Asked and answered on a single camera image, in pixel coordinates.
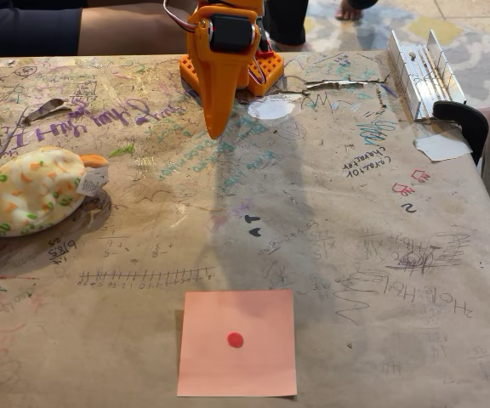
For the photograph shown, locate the torn brown paper flap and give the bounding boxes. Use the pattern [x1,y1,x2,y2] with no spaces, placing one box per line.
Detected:
[22,98,74,125]

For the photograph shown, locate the leg in black trousers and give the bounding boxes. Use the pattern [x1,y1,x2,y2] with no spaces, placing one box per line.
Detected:
[265,0,314,53]

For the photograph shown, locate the white red gripper servo cable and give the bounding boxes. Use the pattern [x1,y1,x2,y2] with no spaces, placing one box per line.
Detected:
[162,0,198,33]

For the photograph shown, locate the pink square sticky note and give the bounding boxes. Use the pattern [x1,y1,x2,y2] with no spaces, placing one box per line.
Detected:
[176,289,298,398]

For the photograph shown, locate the navy blue shorts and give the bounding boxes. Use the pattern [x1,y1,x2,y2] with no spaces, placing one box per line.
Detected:
[0,0,89,59]

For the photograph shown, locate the spotted plush toy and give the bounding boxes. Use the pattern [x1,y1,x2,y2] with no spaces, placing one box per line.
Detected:
[0,146,111,244]

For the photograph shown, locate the bare foot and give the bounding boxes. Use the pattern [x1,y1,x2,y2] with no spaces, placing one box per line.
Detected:
[333,0,363,21]

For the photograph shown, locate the seated person bare thigh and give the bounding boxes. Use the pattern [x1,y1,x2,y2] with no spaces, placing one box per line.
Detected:
[77,3,191,57]

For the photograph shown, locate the brown scribbled paper table cover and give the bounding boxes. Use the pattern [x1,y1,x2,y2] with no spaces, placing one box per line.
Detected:
[0,49,490,408]

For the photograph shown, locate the grey yellow patterned rug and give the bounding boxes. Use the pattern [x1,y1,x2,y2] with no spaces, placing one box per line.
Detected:
[302,0,490,112]

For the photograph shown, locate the white paper scrap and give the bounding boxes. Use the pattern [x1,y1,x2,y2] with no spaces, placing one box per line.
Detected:
[413,133,474,163]

